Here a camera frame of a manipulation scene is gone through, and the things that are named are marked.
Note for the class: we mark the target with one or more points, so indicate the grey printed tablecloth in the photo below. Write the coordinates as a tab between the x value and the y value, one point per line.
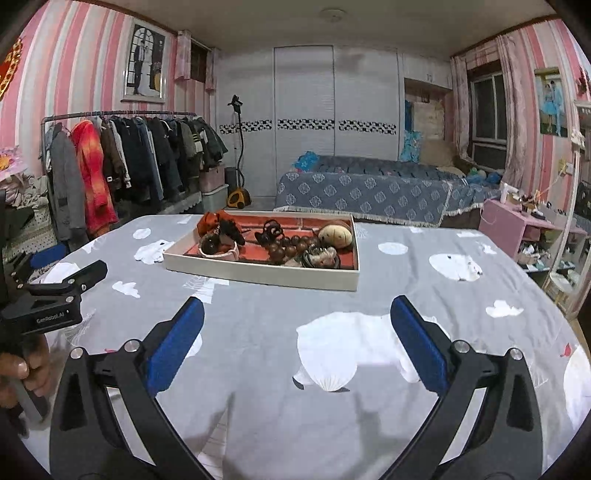
277	323

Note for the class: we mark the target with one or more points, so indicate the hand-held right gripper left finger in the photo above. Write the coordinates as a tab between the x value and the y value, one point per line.
180	337

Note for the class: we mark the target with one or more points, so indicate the row of hanging clothes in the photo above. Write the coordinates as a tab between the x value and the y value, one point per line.
138	157

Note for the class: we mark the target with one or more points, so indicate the pink artificial flower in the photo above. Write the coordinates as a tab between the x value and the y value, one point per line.
9	161

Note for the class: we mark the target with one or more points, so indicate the blue plush toy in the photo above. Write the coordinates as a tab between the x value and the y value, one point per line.
306	161

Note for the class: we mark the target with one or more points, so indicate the pink side table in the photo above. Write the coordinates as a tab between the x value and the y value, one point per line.
501	226

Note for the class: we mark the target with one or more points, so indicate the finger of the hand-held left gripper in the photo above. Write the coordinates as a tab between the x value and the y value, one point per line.
78	279

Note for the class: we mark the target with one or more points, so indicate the blue chair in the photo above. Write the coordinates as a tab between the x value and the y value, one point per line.
48	256

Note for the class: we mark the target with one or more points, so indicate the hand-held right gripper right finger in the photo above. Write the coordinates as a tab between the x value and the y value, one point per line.
418	341

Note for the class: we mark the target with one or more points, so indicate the white storage box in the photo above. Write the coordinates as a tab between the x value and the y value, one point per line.
214	198

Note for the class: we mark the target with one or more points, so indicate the white wardrobe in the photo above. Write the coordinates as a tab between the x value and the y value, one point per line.
304	92

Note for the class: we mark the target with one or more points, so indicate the bed with blue cover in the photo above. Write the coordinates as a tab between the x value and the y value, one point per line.
369	194

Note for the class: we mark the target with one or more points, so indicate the person's left hand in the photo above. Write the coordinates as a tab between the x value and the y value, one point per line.
14	376

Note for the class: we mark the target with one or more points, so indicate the red wall decoration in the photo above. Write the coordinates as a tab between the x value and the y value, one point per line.
9	69

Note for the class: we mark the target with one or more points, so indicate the beige scrunchie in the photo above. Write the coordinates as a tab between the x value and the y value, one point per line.
323	254

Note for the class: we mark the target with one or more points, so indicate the grey lace-trimmed cover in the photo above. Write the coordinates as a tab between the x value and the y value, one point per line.
161	203

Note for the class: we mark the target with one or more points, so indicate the white framed mirror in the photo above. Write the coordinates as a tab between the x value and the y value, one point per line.
565	258

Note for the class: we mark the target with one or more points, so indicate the beige jewelry tray red lining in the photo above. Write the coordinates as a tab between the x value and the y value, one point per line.
258	274

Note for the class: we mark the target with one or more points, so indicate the black hair claw clip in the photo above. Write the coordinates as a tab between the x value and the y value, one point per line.
270	230

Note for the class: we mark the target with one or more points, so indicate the black scrunchie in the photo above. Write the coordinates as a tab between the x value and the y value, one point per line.
228	230

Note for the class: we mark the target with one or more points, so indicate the pink floral curtain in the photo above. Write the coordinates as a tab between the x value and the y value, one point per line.
515	115

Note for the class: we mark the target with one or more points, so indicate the metal clothes rack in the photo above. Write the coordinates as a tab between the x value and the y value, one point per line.
115	114

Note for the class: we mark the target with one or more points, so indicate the framed wedding photo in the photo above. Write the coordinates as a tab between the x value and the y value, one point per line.
145	60

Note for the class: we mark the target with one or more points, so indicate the beige pillow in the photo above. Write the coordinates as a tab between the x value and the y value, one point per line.
438	152

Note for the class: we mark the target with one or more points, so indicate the pink storage box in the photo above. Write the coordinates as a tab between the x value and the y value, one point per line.
212	177

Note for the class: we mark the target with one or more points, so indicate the yellow black garment steamer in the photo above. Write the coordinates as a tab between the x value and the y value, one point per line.
239	196

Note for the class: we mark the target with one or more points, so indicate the wall poster of couple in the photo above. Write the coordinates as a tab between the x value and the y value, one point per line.
551	101

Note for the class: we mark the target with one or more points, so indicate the blue hanging cloth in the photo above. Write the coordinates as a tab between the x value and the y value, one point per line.
411	138

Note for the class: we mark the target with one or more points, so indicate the small high window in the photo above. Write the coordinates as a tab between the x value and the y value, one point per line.
199	60

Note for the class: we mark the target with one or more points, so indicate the beige round plush hair clip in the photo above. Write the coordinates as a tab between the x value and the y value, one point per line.
337	236

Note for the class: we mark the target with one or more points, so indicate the orange scrunchie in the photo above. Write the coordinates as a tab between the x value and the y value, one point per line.
207	221

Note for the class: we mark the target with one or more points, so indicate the large window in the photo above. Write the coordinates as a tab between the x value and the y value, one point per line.
489	110

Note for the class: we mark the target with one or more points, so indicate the round ceiling lamp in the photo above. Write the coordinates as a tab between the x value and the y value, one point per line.
333	14

